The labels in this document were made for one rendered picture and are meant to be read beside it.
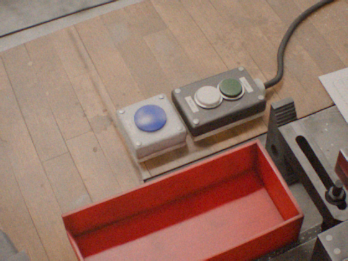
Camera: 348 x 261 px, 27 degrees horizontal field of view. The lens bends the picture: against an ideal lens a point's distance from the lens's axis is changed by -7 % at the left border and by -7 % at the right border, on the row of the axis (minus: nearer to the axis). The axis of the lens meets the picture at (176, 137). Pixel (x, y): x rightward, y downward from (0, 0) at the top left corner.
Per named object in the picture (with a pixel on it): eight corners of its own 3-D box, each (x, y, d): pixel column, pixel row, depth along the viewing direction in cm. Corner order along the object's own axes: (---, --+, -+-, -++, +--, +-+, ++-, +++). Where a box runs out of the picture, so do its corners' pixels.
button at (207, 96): (192, 100, 100) (192, 89, 98) (213, 92, 101) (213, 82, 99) (202, 116, 98) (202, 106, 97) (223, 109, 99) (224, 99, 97)
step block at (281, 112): (265, 148, 98) (270, 103, 90) (284, 140, 98) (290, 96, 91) (288, 186, 94) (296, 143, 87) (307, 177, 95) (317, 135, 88)
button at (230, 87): (215, 92, 101) (215, 82, 99) (235, 84, 101) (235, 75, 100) (225, 107, 99) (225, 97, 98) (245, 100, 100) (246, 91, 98)
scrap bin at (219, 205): (68, 238, 90) (60, 214, 85) (254, 166, 96) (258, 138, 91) (106, 319, 83) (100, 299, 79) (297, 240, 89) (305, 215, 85)
